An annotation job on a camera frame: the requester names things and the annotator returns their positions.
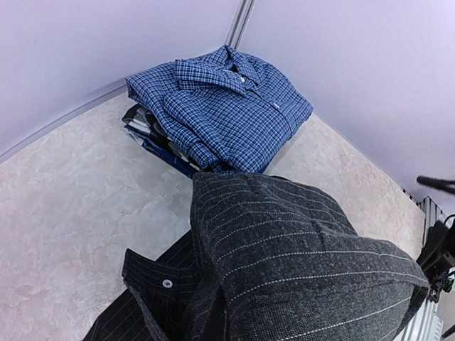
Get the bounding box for right aluminium corner post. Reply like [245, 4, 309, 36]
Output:
[225, 0, 256, 49]

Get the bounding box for blue checked folded shirt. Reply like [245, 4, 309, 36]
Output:
[126, 45, 314, 173]

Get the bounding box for aluminium front rail frame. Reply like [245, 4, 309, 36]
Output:
[399, 196, 454, 340]

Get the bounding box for black pinstriped long sleeve shirt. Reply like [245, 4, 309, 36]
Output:
[86, 173, 429, 340]

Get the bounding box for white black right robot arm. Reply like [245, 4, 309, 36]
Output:
[417, 197, 454, 303]

